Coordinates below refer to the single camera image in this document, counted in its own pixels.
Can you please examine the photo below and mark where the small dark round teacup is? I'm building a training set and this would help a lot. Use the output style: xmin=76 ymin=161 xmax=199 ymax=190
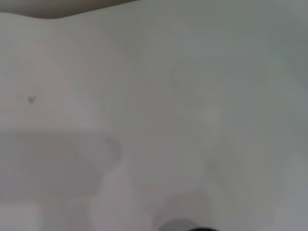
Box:
xmin=160 ymin=218 xmax=212 ymax=231

